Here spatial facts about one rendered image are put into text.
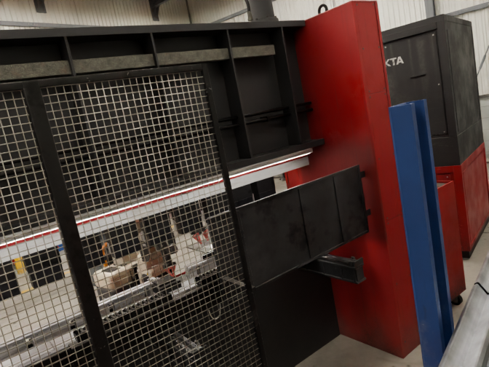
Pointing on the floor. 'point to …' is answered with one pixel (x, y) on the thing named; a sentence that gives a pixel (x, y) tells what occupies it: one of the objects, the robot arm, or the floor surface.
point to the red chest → (451, 239)
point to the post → (66, 221)
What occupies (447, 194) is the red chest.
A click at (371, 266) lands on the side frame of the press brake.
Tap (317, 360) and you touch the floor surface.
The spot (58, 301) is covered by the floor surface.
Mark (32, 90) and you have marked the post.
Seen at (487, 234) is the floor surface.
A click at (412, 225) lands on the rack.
